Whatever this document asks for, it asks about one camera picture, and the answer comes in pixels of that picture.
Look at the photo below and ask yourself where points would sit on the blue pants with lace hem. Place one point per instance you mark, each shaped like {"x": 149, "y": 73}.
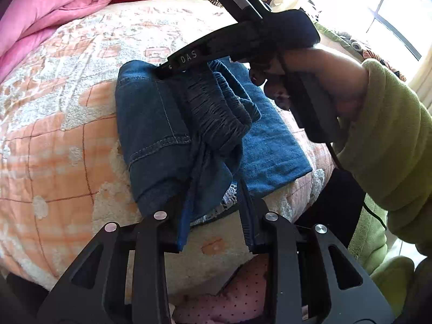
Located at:
{"x": 148, "y": 125}

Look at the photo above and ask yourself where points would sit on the person's black garment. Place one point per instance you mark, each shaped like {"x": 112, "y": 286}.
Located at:
{"x": 330, "y": 202}

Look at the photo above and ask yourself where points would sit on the pink blanket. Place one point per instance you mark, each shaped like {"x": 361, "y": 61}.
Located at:
{"x": 37, "y": 10}

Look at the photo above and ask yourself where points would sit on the person's right forearm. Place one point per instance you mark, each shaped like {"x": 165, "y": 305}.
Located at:
{"x": 388, "y": 135}

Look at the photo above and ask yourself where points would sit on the peach and white quilt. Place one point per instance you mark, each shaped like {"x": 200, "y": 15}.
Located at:
{"x": 50, "y": 125}

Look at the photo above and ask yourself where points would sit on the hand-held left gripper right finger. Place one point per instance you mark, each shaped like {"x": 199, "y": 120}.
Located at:
{"x": 253, "y": 222}

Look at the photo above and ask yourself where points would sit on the heap of mixed clothes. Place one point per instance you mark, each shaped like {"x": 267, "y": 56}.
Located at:
{"x": 368, "y": 49}

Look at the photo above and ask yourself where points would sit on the green fuzzy robe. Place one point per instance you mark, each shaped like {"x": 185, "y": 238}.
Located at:
{"x": 374, "y": 243}

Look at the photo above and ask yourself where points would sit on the pink dotted pajama pants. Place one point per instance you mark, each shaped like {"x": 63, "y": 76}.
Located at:
{"x": 243, "y": 293}

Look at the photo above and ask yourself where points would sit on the window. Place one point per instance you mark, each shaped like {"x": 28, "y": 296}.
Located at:
{"x": 405, "y": 13}

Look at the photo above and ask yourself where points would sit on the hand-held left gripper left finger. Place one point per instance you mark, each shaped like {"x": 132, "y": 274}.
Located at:
{"x": 152, "y": 239}

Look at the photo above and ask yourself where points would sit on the person's right hand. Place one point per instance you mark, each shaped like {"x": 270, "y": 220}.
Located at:
{"x": 324, "y": 74}

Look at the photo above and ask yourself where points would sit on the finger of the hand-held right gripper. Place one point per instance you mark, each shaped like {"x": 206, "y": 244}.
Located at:
{"x": 189, "y": 59}

